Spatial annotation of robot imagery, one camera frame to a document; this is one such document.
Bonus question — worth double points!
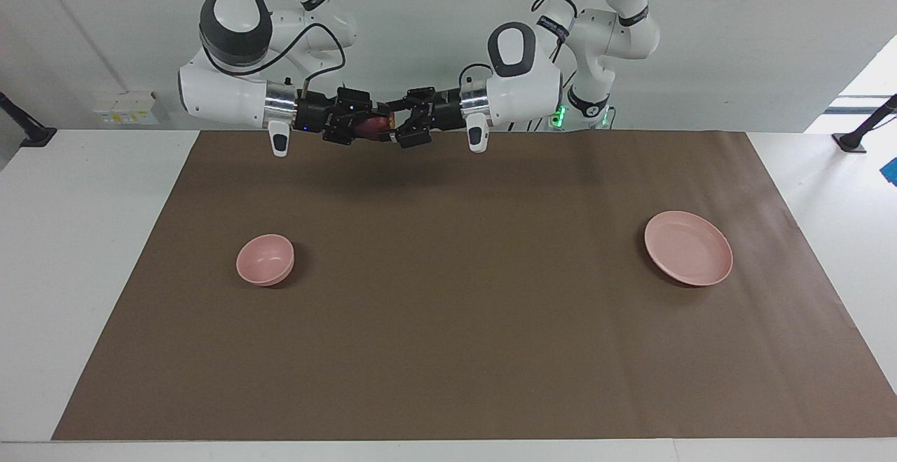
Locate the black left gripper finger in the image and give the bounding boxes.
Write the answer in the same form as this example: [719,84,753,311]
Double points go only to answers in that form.
[387,86,437,117]
[381,116,434,149]

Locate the black camera stand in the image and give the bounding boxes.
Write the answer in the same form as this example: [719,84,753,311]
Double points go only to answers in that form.
[0,91,58,149]
[832,93,897,154]

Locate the red apple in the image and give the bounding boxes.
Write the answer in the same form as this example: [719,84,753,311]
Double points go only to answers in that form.
[353,115,393,140]

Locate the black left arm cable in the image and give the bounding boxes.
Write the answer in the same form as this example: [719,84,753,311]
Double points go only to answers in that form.
[458,0,581,90]

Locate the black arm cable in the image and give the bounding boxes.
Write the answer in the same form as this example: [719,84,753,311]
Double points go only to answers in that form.
[261,0,348,93]
[458,0,581,90]

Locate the pink plate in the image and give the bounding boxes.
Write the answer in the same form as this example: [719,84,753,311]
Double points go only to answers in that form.
[644,210,734,287]

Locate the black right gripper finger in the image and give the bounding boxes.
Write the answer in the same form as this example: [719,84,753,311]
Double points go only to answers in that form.
[337,86,378,117]
[322,121,367,147]

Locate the white wall socket box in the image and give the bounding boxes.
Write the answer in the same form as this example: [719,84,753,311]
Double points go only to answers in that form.
[93,90,161,127]

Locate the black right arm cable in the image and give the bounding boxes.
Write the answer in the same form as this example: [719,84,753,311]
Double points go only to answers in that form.
[261,0,348,93]

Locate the brown paper table mat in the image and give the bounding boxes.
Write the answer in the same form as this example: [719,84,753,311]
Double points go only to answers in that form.
[52,129,897,442]

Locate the pink bowl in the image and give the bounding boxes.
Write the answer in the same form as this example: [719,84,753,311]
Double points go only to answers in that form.
[235,233,296,287]

